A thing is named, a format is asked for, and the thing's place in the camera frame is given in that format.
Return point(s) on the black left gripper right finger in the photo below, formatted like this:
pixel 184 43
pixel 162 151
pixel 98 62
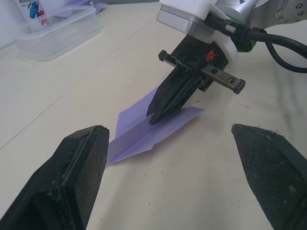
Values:
pixel 273 172

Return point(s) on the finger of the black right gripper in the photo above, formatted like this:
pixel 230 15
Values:
pixel 168 88
pixel 182 98

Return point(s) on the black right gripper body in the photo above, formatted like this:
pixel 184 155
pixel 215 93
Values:
pixel 199 55

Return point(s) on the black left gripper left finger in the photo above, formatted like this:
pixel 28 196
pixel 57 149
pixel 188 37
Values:
pixel 60 182

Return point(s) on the purple paper sheet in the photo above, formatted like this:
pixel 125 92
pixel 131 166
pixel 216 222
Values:
pixel 139 136

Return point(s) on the clear plastic storage box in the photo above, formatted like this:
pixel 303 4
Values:
pixel 60 40

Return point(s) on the white card with coloured print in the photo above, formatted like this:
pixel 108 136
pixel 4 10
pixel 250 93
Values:
pixel 38 9

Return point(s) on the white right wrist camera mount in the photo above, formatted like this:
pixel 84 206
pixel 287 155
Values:
pixel 184 9

